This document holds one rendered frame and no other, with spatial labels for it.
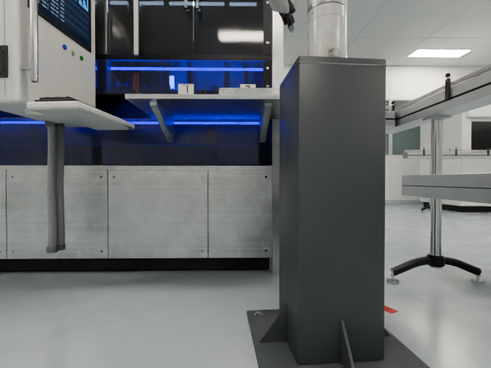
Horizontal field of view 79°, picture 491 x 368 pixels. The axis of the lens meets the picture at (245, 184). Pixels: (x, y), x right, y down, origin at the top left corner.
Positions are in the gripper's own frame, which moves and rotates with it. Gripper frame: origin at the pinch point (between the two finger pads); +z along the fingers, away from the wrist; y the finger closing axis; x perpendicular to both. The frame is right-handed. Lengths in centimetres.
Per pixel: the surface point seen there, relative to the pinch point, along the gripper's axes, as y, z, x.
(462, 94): 59, 46, 27
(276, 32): -31.6, 22.9, 11.3
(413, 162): -105, 552, 237
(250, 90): 5.1, 7.5, -32.6
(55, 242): -22, 9, -143
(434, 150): 57, 76, 15
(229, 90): -0.2, 3.5, -38.7
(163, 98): -12, -9, -60
